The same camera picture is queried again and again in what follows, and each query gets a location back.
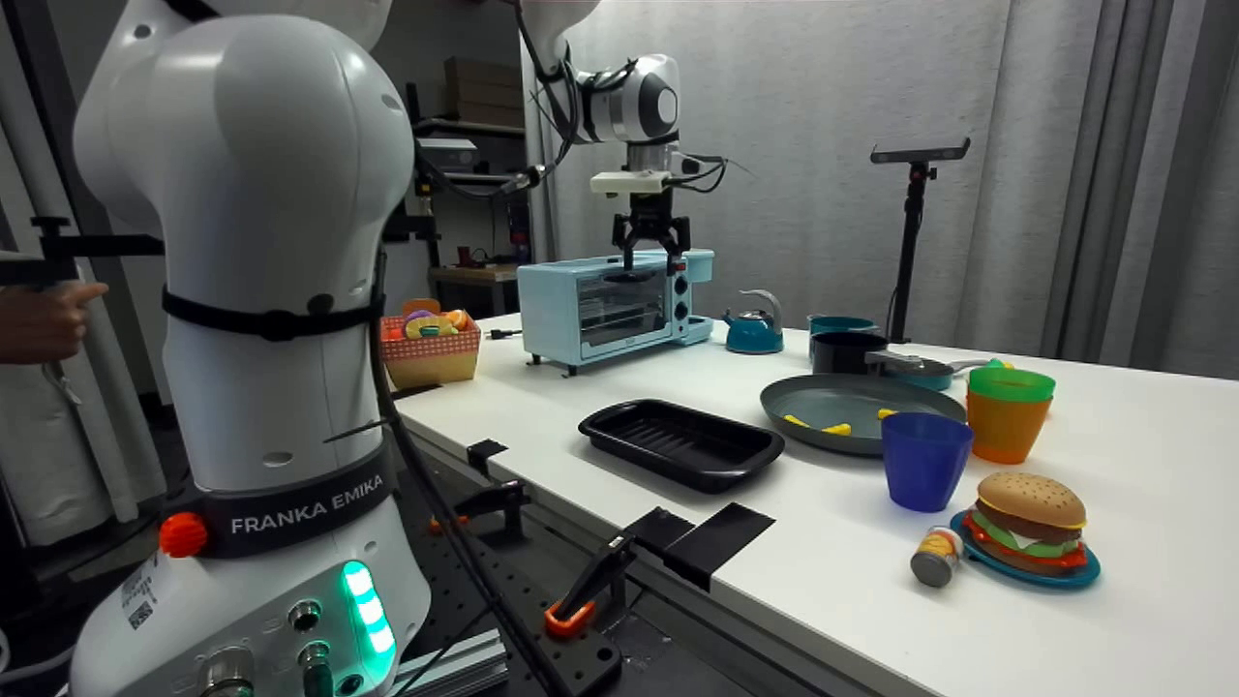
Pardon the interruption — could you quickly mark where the black pot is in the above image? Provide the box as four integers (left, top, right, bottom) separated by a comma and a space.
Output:
811, 335, 887, 375

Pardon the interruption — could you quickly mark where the teal pot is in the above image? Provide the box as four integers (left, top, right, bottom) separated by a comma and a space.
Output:
811, 314, 878, 339

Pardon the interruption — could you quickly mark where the basket of toy fruit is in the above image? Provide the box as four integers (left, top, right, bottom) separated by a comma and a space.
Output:
380, 304, 480, 390

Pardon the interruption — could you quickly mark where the blue plastic cup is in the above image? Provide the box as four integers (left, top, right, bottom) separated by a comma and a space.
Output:
884, 410, 972, 511

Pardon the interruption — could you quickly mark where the grey round plate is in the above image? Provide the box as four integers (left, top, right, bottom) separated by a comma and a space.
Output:
758, 375, 965, 456

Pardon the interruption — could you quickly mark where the black table bracket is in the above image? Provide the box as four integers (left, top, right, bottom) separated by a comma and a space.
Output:
627, 505, 769, 590

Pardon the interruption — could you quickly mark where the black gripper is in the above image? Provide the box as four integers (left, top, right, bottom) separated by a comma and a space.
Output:
612, 191, 689, 277

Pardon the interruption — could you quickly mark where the small blue plate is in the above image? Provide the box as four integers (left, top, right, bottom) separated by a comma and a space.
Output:
950, 511, 1098, 594

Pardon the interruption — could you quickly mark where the person hand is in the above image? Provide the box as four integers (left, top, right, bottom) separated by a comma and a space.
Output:
0, 284, 107, 366

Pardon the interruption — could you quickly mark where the black camera stand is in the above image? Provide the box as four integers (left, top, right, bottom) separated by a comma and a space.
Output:
870, 140, 972, 340

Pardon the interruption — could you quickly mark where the light blue toaster oven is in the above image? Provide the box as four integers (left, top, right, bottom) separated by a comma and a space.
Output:
516, 248, 711, 373

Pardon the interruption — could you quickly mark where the toy hamburger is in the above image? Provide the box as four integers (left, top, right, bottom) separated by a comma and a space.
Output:
965, 474, 1087, 576

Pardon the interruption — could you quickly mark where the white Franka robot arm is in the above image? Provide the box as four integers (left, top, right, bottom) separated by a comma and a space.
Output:
68, 0, 431, 697

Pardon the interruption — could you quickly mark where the black rectangular baking tray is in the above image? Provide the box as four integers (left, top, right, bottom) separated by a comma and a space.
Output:
576, 400, 787, 493

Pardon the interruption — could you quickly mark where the teal kettle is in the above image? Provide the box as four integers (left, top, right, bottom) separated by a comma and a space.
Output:
725, 292, 781, 358

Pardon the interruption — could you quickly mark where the orange cup with green cup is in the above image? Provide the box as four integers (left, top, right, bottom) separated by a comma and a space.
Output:
969, 366, 1056, 465

